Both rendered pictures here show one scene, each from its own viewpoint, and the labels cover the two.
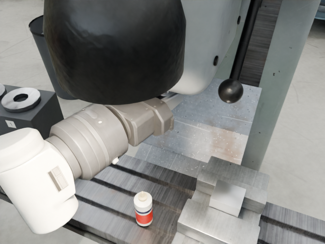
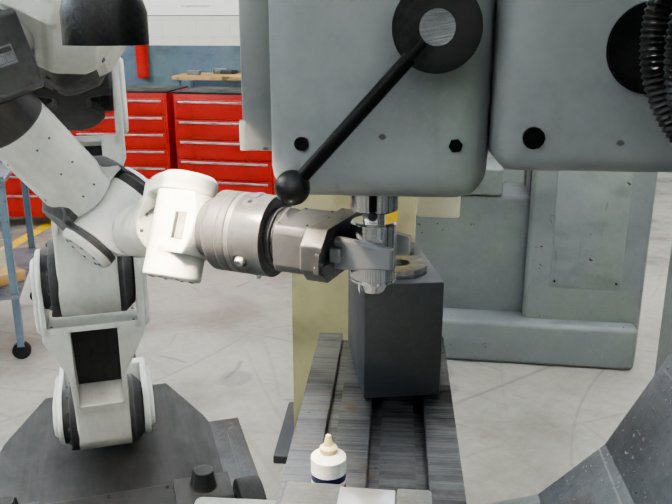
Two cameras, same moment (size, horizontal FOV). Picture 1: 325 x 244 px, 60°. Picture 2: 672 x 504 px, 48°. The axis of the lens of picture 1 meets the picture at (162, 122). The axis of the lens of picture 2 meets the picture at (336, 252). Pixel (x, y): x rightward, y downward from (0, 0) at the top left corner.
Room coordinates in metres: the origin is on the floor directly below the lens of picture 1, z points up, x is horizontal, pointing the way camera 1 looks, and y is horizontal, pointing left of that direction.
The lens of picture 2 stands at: (0.11, -0.68, 1.46)
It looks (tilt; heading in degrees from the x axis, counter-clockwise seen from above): 17 degrees down; 72
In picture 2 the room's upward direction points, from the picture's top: straight up
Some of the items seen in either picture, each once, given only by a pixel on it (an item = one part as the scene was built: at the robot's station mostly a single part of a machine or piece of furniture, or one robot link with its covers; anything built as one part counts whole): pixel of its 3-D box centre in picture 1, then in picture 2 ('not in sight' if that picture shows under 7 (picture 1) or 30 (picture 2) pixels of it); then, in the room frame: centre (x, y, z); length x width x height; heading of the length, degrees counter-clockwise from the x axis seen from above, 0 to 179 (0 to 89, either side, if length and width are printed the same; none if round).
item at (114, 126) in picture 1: (117, 124); (292, 240); (0.32, 0.07, 1.24); 0.13 x 0.12 x 0.10; 49
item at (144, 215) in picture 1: (143, 205); (328, 477); (0.35, 0.04, 0.96); 0.04 x 0.04 x 0.11
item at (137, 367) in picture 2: not in sight; (104, 401); (0.11, 0.88, 0.68); 0.21 x 0.20 x 0.13; 88
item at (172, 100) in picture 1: (171, 104); (361, 256); (0.36, -0.02, 1.24); 0.06 x 0.02 x 0.03; 139
